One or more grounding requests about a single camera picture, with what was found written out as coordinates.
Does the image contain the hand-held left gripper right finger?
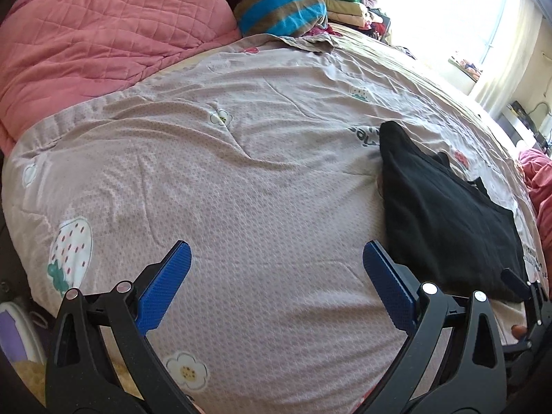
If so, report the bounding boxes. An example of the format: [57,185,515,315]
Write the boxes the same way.
[354,240,505,414]

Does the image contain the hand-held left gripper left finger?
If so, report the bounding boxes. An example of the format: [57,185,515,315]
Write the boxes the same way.
[45,240,203,414]

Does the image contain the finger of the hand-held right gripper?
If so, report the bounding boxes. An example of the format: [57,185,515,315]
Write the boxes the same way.
[500,267,533,298]

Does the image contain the black shirt with orange patches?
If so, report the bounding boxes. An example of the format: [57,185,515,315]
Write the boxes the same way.
[377,120,531,303]

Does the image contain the pile of folded clothes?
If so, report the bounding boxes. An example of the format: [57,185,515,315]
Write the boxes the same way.
[317,0,393,46]

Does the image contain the pink blanket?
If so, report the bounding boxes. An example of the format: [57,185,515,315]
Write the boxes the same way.
[515,147,552,268]

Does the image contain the white purple object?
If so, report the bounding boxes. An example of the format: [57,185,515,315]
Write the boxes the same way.
[0,299,46,365]

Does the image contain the printed strawberry bedsheet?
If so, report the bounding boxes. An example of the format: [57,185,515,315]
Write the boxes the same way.
[2,34,548,414]

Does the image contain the yellow cloth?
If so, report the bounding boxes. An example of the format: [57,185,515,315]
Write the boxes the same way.
[13,349,139,402]

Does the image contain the colourful clutter heap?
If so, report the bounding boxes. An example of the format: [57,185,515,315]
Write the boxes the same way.
[448,54,481,82]

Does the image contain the white curtain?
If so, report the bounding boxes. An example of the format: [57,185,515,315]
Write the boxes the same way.
[468,0,544,113]

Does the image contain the pink quilted pillow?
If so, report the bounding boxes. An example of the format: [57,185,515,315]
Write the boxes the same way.
[0,0,242,156]

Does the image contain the magenta patterned cloth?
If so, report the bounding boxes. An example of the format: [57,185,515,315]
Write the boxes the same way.
[302,23,346,39]

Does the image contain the window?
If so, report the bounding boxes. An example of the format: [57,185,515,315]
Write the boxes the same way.
[379,0,514,74]

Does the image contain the striped pillow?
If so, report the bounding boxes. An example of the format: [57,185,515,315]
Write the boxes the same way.
[211,0,329,39]

